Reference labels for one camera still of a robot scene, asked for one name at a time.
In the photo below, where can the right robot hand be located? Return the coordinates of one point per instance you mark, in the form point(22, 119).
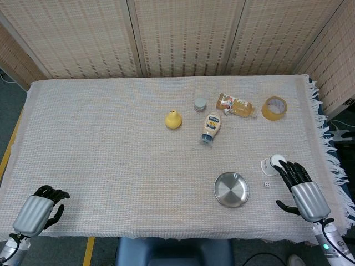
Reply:
point(309, 199)

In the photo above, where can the round metal plate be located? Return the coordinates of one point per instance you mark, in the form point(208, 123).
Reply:
point(231, 189)

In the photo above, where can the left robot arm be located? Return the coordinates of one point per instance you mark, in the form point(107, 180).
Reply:
point(11, 249)

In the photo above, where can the beige waffle tablecloth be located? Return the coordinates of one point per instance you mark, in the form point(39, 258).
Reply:
point(111, 152)

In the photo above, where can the woven folding screen panel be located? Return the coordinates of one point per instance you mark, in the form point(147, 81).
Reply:
point(185, 36)
point(277, 36)
point(14, 61)
point(69, 36)
point(338, 69)

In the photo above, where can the yellow tape roll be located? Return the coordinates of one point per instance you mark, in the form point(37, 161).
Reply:
point(267, 113)

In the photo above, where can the white die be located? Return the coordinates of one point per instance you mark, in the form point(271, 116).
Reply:
point(266, 184)

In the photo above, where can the yellow pear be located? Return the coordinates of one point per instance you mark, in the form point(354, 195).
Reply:
point(173, 120)

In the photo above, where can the white stand foot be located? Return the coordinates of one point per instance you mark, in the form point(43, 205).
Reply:
point(342, 135)

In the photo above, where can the mayonnaise squeeze bottle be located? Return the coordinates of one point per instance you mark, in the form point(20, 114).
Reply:
point(212, 124)

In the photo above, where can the amber juice bottle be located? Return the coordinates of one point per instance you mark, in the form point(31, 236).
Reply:
point(235, 106)

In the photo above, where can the small grey-lidded jar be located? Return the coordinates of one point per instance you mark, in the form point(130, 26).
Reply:
point(200, 104)

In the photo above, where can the white shoe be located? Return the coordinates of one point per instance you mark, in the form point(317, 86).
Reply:
point(295, 261)

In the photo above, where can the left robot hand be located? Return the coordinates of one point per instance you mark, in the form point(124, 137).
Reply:
point(32, 216)

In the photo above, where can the white paper cup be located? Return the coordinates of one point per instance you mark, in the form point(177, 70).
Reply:
point(267, 166)

